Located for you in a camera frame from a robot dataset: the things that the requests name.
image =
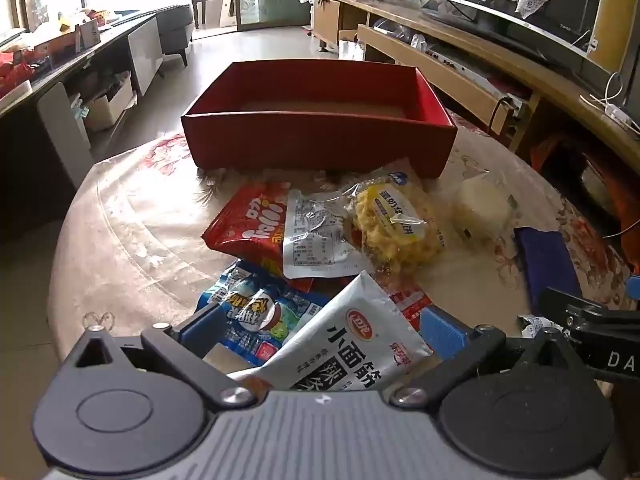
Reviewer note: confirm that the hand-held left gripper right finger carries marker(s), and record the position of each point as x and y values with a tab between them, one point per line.
441	331

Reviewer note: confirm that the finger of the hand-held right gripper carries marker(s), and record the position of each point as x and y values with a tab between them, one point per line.
567	302

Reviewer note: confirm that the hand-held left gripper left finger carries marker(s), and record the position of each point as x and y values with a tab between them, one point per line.
200	327

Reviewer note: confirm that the white snack packet black print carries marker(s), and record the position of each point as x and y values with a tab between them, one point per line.
345	340

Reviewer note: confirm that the red snack packet white ovals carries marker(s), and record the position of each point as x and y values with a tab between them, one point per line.
247	232

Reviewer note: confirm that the clear packet of yellow snacks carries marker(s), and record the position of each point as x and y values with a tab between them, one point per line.
395	220

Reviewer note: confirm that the silver packet with white label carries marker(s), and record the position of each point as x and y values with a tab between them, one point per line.
312	235

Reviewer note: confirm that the red cardboard box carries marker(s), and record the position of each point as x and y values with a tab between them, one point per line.
320	130

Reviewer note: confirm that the gold snack packet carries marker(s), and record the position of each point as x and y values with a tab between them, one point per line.
220	360

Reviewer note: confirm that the dark blue packet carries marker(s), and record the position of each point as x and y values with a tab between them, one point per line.
547	265

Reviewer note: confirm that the blue snack packet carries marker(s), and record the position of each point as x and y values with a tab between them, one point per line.
252	310

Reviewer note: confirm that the floral tablecloth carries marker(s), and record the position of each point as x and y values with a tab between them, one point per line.
130	230

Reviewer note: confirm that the white round cake packet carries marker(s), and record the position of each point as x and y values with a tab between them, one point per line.
482	210

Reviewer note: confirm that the white storage box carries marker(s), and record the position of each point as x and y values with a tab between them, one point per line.
107	105

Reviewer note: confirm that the wooden television stand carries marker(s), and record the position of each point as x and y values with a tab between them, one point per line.
505	67

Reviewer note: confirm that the large television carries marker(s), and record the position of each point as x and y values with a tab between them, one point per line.
540	25

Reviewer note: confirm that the dark side desk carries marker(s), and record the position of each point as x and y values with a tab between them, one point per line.
55	70

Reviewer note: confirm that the grey sofa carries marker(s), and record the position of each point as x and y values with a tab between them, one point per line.
175	30

